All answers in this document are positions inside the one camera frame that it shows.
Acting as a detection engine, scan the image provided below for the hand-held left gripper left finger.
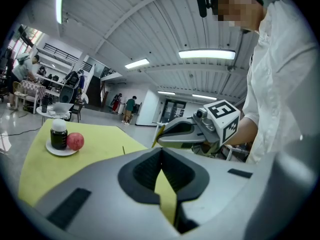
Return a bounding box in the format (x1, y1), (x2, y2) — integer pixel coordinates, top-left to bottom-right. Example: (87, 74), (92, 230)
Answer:
(34, 147), (185, 240)

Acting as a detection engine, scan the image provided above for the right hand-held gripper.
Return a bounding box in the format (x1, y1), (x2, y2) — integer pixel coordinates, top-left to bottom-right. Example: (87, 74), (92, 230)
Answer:
(157, 99), (241, 150)

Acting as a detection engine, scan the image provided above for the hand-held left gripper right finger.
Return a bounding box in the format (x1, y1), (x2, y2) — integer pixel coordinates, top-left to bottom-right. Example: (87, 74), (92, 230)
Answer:
(162, 147), (273, 240)

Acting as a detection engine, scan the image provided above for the person's right forearm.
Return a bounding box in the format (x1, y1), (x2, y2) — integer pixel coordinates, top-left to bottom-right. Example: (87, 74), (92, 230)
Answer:
(228, 116), (260, 147)

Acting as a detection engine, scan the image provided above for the person's right hand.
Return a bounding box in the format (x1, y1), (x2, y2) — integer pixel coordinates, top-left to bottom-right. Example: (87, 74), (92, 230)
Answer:
(192, 141), (221, 158)

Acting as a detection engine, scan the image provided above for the black glass door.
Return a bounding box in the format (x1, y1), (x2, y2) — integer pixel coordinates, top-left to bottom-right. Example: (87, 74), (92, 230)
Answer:
(162, 98), (187, 124)

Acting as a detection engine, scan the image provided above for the white cabinet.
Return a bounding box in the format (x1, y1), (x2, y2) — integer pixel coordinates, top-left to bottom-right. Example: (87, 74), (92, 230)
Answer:
(136, 88), (161, 127)

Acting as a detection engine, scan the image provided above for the green cloth covered table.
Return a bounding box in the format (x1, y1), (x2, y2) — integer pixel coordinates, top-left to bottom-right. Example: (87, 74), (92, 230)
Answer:
(17, 125), (178, 226)

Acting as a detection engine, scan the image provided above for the red apple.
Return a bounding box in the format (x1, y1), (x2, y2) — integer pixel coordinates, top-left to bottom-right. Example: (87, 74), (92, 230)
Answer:
(66, 132), (85, 151)

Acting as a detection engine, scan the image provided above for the white saucer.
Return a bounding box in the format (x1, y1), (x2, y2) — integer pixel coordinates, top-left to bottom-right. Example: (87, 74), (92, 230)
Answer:
(45, 138), (80, 157)

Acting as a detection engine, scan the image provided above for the dark jar with white lid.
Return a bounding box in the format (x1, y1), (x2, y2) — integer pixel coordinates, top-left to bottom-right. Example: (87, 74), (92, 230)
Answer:
(49, 118), (69, 150)

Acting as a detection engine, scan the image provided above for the dark wooden chair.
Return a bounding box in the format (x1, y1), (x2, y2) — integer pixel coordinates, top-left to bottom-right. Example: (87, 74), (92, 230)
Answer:
(70, 101), (85, 124)

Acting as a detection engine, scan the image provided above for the silver laptop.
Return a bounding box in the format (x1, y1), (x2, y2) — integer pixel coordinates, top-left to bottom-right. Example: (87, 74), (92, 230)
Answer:
(51, 102), (75, 114)

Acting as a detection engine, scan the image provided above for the round white side table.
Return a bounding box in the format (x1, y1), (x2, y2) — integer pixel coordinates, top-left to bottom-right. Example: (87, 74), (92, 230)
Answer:
(36, 105), (72, 125)

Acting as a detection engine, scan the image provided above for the black bottle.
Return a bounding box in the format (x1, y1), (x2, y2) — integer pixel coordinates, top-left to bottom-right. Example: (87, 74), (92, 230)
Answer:
(41, 95), (50, 114)

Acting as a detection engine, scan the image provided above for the checkered cloth table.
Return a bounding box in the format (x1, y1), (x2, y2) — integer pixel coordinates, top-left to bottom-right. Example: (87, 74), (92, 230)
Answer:
(21, 80), (47, 107)

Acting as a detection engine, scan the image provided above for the person in white shirt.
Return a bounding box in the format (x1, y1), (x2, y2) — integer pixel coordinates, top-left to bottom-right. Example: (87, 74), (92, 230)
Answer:
(243, 0), (320, 165)

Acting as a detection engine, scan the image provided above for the yellow wicker chair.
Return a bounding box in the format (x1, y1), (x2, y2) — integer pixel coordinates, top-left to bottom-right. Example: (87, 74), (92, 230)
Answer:
(12, 81), (29, 103)

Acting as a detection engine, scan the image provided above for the person's head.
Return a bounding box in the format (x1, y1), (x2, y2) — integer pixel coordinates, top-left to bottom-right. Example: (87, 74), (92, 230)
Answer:
(212, 0), (263, 34)

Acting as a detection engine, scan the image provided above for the black head camera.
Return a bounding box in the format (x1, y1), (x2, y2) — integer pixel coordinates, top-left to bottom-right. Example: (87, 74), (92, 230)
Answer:
(196, 0), (213, 19)

